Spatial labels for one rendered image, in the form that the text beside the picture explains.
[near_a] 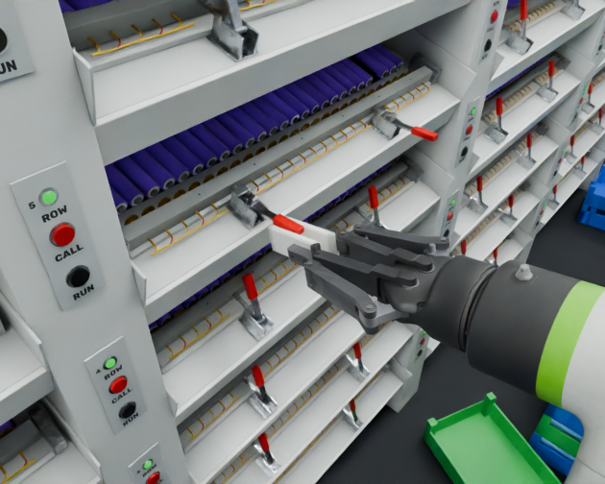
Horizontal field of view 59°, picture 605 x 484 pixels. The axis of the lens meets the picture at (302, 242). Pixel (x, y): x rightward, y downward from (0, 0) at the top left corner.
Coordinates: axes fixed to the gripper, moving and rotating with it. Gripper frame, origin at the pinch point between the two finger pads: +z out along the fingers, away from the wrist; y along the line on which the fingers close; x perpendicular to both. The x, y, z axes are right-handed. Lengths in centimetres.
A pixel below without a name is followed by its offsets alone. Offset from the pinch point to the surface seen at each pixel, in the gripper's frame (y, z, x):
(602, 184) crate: 179, 16, -80
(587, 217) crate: 161, 15, -86
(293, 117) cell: 14.8, 13.9, 6.3
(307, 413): 12, 20, -54
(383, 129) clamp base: 25.6, 7.6, 1.7
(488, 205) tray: 74, 14, -36
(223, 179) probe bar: -0.5, 10.6, 5.1
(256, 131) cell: 8.7, 14.4, 6.7
